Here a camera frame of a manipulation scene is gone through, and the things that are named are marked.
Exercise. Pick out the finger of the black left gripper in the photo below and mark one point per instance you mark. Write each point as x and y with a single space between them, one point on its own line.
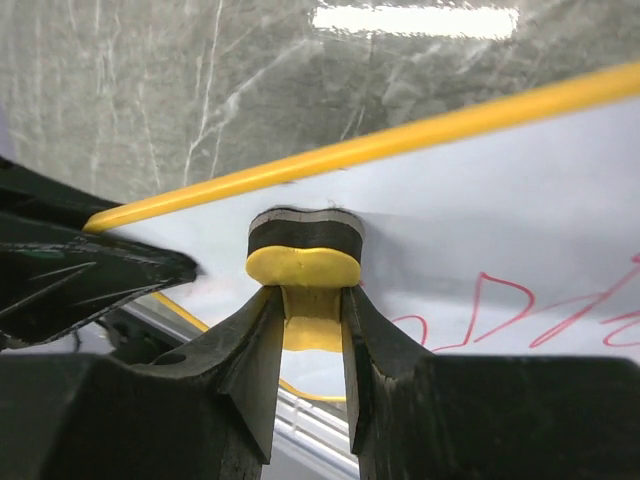
56 276

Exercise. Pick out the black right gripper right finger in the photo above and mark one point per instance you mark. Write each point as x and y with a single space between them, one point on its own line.
413 414

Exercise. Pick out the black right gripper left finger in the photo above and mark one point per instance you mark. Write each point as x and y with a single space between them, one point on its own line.
204 410

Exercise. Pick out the yellow handled eraser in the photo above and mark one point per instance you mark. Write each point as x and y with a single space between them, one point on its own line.
311 256

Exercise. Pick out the yellow framed whiteboard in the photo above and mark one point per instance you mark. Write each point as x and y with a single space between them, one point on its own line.
506 228

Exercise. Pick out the aluminium mounting rail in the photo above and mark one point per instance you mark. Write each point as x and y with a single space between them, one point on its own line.
310 438

